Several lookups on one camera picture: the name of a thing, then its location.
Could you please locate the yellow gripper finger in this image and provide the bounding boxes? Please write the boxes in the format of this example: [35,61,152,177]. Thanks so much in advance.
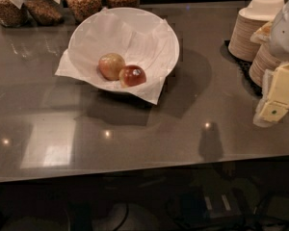
[253,63,289,127]
[250,21,273,44]

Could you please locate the red apple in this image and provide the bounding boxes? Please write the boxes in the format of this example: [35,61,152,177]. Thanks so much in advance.
[119,65,146,88]

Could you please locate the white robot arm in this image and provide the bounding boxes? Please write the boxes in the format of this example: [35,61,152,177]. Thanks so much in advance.
[251,0,289,127]

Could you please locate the rear paper bowl stack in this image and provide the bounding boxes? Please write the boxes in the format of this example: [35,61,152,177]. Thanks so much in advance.
[228,0,284,62]

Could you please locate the paper bowl stack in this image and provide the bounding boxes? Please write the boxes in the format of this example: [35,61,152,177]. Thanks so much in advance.
[249,43,281,87]
[228,0,284,62]

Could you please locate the front paper bowl stack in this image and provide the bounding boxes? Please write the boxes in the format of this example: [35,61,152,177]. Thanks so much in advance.
[249,43,281,87]

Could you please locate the white bowl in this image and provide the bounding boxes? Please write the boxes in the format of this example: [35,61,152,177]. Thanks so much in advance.
[67,6,181,94]

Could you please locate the yellow-green apple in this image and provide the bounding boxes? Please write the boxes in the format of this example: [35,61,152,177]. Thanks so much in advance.
[98,53,125,81]

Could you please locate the black tray mat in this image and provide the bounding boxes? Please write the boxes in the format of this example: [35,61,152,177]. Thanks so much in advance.
[227,51,262,98]

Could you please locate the white paper napkin liner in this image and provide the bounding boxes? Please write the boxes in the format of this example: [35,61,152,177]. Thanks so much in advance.
[54,7,180,106]

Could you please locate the dark box under table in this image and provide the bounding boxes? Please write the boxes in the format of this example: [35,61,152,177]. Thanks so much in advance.
[178,188,243,227]

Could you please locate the far left cereal jar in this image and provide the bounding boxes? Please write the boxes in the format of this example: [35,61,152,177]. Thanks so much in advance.
[0,0,28,27]

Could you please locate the black cable under table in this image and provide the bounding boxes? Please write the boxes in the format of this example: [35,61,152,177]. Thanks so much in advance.
[110,202,130,231]

